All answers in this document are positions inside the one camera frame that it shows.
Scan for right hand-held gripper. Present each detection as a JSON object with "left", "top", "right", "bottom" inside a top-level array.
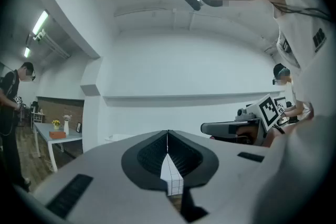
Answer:
[{"left": 201, "top": 93, "right": 281, "bottom": 147}]

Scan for person's right forearm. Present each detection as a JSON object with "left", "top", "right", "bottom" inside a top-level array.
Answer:
[{"left": 268, "top": 102, "right": 315, "bottom": 148}]

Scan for white side table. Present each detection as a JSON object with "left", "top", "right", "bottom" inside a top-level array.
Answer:
[{"left": 33, "top": 122, "right": 84, "bottom": 173}]

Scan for person's white shirt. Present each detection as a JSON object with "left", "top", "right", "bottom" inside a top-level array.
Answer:
[{"left": 264, "top": 0, "right": 336, "bottom": 119}]

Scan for black chest cable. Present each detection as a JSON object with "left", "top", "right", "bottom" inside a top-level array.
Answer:
[{"left": 270, "top": 1, "right": 332, "bottom": 22}]

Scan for person's right hand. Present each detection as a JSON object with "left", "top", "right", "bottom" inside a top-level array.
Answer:
[{"left": 236, "top": 127, "right": 258, "bottom": 145}]

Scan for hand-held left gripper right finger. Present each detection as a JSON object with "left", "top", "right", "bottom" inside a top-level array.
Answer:
[{"left": 167, "top": 130, "right": 274, "bottom": 224}]

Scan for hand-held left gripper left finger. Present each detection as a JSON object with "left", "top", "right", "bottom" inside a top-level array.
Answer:
[{"left": 34, "top": 130, "right": 190, "bottom": 224}]

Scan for white shelf rack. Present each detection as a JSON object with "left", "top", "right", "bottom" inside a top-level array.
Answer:
[{"left": 30, "top": 110, "right": 46, "bottom": 130}]

